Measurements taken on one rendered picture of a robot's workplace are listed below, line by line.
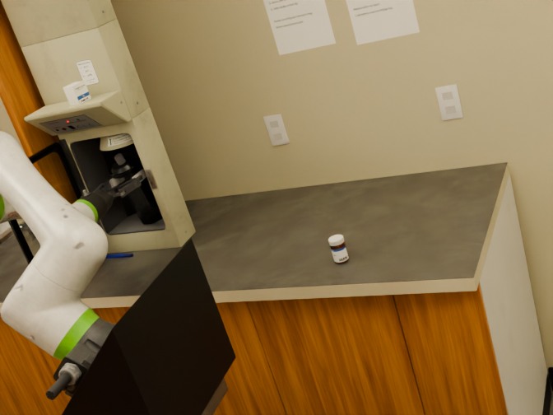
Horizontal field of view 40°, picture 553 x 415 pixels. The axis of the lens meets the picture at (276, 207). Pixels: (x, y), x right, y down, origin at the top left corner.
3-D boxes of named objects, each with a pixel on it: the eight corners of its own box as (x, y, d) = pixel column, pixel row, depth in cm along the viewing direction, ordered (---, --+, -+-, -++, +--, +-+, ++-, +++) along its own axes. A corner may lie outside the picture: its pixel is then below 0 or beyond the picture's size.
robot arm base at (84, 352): (74, 384, 147) (48, 367, 147) (47, 430, 154) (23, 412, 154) (134, 316, 170) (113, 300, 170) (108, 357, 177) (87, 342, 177)
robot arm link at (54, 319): (96, 313, 159) (22, 261, 160) (57, 372, 161) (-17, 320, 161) (114, 300, 172) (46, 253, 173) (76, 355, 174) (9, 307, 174)
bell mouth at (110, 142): (118, 133, 270) (112, 119, 268) (158, 127, 262) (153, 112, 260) (90, 153, 256) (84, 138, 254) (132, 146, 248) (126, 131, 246)
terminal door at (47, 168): (102, 243, 269) (58, 140, 255) (42, 290, 247) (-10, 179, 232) (100, 243, 270) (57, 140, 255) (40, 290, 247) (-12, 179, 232)
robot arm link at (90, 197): (81, 229, 243) (103, 226, 238) (67, 196, 238) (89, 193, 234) (91, 220, 247) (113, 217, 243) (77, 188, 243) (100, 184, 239)
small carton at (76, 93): (81, 100, 242) (74, 81, 240) (91, 98, 239) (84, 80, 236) (70, 105, 238) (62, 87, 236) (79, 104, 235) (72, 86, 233)
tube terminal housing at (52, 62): (142, 221, 294) (65, 27, 265) (213, 213, 279) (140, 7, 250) (107, 254, 273) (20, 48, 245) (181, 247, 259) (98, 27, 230)
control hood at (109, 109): (56, 133, 256) (44, 105, 252) (132, 118, 241) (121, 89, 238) (34, 146, 247) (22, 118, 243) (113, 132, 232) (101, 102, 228)
